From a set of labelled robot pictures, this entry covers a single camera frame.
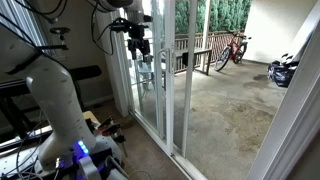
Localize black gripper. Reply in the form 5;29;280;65
127;23;152;64

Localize white door handle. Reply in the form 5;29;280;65
158;47;175;75

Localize fixed side door jamb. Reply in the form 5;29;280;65
111;8;136;118

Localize white screen door stile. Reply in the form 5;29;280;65
180;0;198;158

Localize latch side door jamb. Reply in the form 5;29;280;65
246;28;320;180

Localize red black clamp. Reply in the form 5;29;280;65
97;115;116;133

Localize wooden patio railing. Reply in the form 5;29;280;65
174;29;249;73

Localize black saddle stand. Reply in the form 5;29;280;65
35;26;72;52

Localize black bicycle on left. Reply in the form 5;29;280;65
213;30;253;73

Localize green hedge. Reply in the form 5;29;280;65
174;0;253;34

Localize white vertical blinds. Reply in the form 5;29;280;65
0;0;48;48

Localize dark golf bag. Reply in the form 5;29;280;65
266;52;301;89

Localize white surfboard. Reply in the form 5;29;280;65
280;1;320;65

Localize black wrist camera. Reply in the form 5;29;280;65
110;17;148;34

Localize black camera cable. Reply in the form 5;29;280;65
90;0;116;56

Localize white patio post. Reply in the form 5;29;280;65
200;0;213;72

